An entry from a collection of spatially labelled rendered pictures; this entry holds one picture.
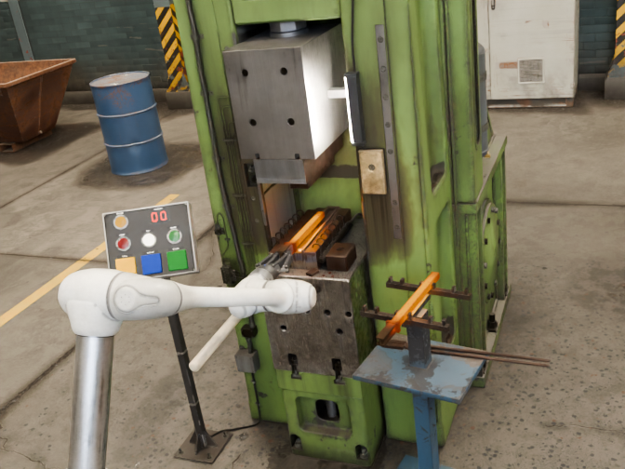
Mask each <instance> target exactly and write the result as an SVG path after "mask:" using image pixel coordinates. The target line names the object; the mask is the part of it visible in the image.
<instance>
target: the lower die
mask: <svg viewBox="0 0 625 469"><path fill-rule="evenodd" d="M328 208H334V209H335V210H334V211H333V212H332V213H331V214H330V216H329V217H328V218H327V219H326V221H325V222H324V223H323V224H322V226H321V227H320V228H319V229H318V230H317V232H316V233H315V234H314V235H313V236H312V238H311V239H310V240H309V241H308V243H307V244H306V245H305V246H304V247H303V249H302V250H301V253H295V252H294V253H293V255H292V262H291V264H290V265H291V266H292V267H289V268H290V269H306V270H311V269H312V268H315V269H319V268H320V267H321V266H322V263H319V261H318V260H319V257H320V256H321V255H320V253H321V252H320V247H319V246H318V245H314V246H313V244H314V243H316V240H317V238H323V239H325V241H326V247H328V237H327V235H326V234H328V235H329V239H330V243H331V242H332V232H331V231H330V230H326V234H323V235H322V237H320V235H321V234H322V233H324V232H325V229H326V228H328V224H330V223H332V221H333V220H334V219H336V216H337V215H338V214H340V215H342V216H343V217H344V221H345V223H346V222H347V221H350V220H351V219H352V215H351V209H350V208H339V207H331V206H327V208H317V209H316V210H313V209H308V210H307V211H306V212H305V213H304V216H303V215H302V216H301V217H300V220H298V221H297V224H296V225H295V224H294V225H293V226H292V229H291V228H290V230H289V231H288V234H285V235H284V238H283V237H282V238H281V240H280V241H279V242H280V243H279V244H278V243H277V244H276V245H275V246H274V247H273V248H272V250H271V251H270V252H269V255H270V254H271V253H272V254H275V251H278V250H279V249H280V248H281V246H282V245H283V244H284V243H285V242H289V241H290V240H291V239H292V238H293V237H294V236H295V235H296V234H297V233H298V232H299V230H300V229H301V228H302V227H303V226H304V225H305V224H306V223H307V222H308V221H309V220H310V219H311V218H312V217H313V216H314V215H315V214H316V213H317V212H318V211H320V212H326V210H327V209H328ZM337 219H338V220H339V221H340V224H341V228H342V226H343V219H342V217H341V216H338V217H337ZM333 223H334V224H336V225H337V229H338V232H339V222H338V221H333ZM329 228H330V229H332V231H333V234H334V238H335V236H336V227H335V226H334V225H330V226H329ZM318 244H320V245H321V247H322V253H323V252H324V250H325V244H324V241H323V240H321V239H319V240H318Z"/></svg>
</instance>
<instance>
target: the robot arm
mask: <svg viewBox="0 0 625 469"><path fill-rule="evenodd" d="M292 252H293V245H291V246H290V247H289V248H288V249H287V250H286V251H285V252H284V255H283V256H282V257H281V259H280V255H279V253H278V252H277V251H275V254H272V253H271V254H270V255H268V256H267V257H266V258H265V259H263V260H262V261H261V262H259V263H257V264H255V266H256V269H255V270H254V271H252V273H251V274H250V275H249V276H248V277H247V278H245V279H243V280H242V281H241V282H240V283H239V284H238V285H237V286H236V287H235V288H210V287H190V286H185V285H182V284H179V283H177V282H174V281H171V280H165V279H161V278H151V277H149V276H146V275H137V274H133V273H128V272H122V271H118V270H113V269H98V268H94V269H85V270H81V271H78V272H75V273H72V274H70V275H68V276H66V277H65V278H64V279H63V281H62V282H61V284H60V287H59V293H58V300H59V303H60V306H61V308H62V309H63V311H64V312H65V313H66V314H68V316H69V319H70V322H71V327H72V330H73V332H74V334H76V346H75V360H74V374H73V400H72V414H71V428H70V441H69V455H68V468H67V469H107V468H106V454H107V441H108V427H109V413H110V399H111V385H112V372H113V345H114V335H116V334H117V332H118V331H119V329H120V328H121V325H122V323H123V321H133V320H148V319H159V318H163V317H167V316H171V315H175V314H177V313H179V312H182V311H185V310H188V309H192V308H207V307H229V310H230V313H231V314H232V315H233V316H235V317H237V318H246V317H249V316H251V315H253V314H257V313H261V312H274V313H277V314H284V315H292V314H300V313H304V312H307V311H309V310H311V309H312V308H313V307H314V306H315V303H316V290H315V288H314V287H313V285H311V284H310V283H308V282H305V281H302V280H294V279H276V278H277V276H278V275H279V274H281V273H282V272H286V273H289V271H288V269H289V267H290V264H291V262H292ZM279 259H280V260H279ZM282 266H283V268H281V267H282Z"/></svg>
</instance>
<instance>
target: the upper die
mask: <svg viewBox="0 0 625 469"><path fill-rule="evenodd" d="M342 147H343V142H342V135H339V136H338V137H337V138H336V139H335V140H334V141H333V142H332V143H331V144H330V145H329V146H328V147H327V148H326V149H325V150H324V151H323V152H322V153H321V154H320V155H319V156H318V157H317V158H316V159H299V157H298V158H297V159H259V157H258V158H257V159H253V162H254V167H255V172H256V178H257V183H293V184H306V183H307V182H308V181H309V180H310V179H311V178H312V177H313V176H314V175H315V174H316V173H317V172H318V171H319V170H320V169H321V168H322V167H323V166H324V165H325V164H326V163H327V162H328V161H329V160H330V159H331V158H332V157H333V156H334V155H335V154H336V153H337V152H338V151H339V150H340V149H341V148H342Z"/></svg>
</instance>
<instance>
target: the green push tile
mask: <svg viewBox="0 0 625 469"><path fill-rule="evenodd" d="M166 255H167V263H168V271H170V272H171V271H178V270H184V269H189V268H188V261H187V253H186V249H183V250H176V251H169V252H167V253H166Z"/></svg>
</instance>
